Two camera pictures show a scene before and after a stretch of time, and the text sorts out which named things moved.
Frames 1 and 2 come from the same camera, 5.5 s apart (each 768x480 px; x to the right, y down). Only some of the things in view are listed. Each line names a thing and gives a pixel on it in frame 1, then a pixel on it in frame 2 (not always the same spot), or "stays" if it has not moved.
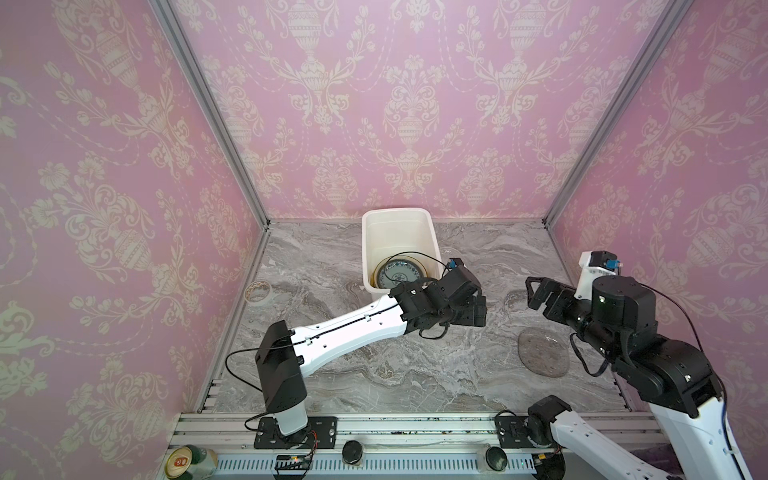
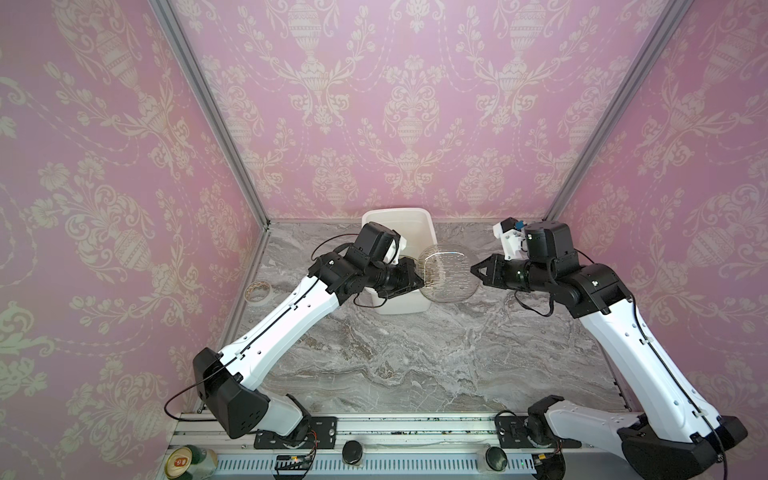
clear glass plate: [544, 351] -> [445, 270]
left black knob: [352, 451] stays
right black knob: [496, 458] stays
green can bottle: [190, 462] stays
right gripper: [555, 302] -> [497, 273]
